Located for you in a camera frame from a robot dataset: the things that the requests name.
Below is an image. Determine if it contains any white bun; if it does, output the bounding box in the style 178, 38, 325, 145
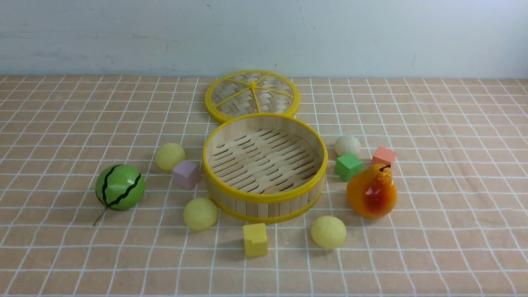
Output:
333, 135, 362, 157

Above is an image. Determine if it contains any yellow bun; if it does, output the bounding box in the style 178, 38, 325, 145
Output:
154, 143, 186, 171
183, 198, 218, 231
310, 215, 347, 250

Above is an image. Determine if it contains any bamboo steamer tray yellow rim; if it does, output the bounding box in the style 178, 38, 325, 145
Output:
202, 113, 328, 224

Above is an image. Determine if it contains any woven bamboo steamer lid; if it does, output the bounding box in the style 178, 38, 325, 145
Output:
204, 70, 301, 123

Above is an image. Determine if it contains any pink purple cube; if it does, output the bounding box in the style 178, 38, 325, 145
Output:
172, 160, 201, 190

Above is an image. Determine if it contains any green cube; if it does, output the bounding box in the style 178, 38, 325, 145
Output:
335, 153, 363, 182

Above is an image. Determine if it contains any yellow cube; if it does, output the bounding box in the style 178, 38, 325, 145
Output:
243, 223, 268, 258

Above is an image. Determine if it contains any orange toy pear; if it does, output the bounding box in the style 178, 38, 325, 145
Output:
346, 164, 398, 219

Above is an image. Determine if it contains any orange red cube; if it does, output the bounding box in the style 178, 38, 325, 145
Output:
371, 146, 396, 165

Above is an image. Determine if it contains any green toy watermelon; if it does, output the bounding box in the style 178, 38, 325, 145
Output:
93, 164, 145, 226

